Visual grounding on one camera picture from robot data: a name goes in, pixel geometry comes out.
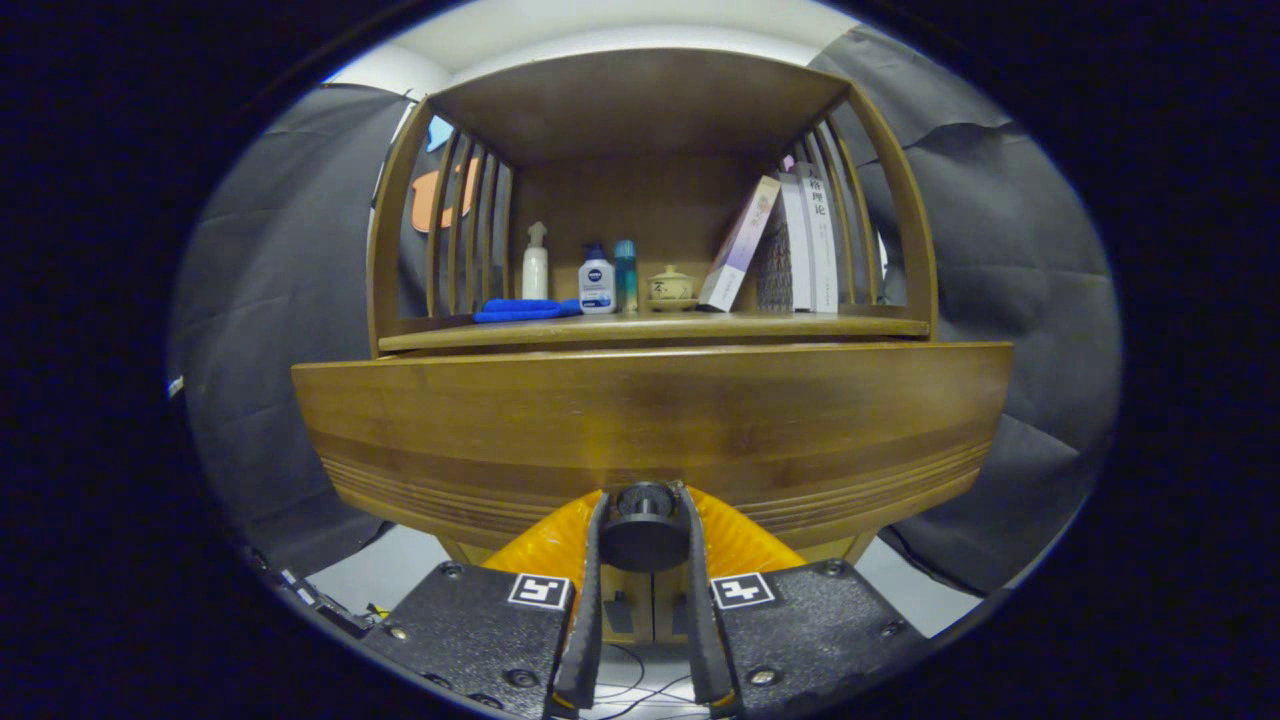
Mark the white pump bottle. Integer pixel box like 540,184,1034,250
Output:
521,221,550,301

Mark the white book patterned cover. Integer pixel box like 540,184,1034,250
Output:
752,172,813,313

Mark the white bottle blue cap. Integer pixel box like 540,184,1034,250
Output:
578,243,617,315

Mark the wooden countertop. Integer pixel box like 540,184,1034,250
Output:
378,305,931,353

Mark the purple and white book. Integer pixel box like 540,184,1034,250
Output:
696,175,782,313

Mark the beige lidded teacup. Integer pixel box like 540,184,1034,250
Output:
646,265,698,312

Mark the white book black lettering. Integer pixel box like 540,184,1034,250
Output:
795,162,841,314

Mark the wooden cabinet door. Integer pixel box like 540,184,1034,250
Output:
652,570,691,641
600,565,656,646

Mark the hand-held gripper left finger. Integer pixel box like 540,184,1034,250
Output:
360,487,611,720

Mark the teal bottle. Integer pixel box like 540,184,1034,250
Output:
614,239,639,313

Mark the wooden cabinet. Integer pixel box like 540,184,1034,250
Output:
290,48,1014,646

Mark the wooden drawer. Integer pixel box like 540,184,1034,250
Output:
290,341,1014,551

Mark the black floor cable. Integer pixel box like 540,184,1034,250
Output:
595,645,716,720

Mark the black drawer knob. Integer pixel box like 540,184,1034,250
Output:
598,482,691,574

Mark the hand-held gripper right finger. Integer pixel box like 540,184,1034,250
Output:
675,483,926,720

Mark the blue folded cloth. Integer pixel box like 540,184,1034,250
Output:
473,297,584,324

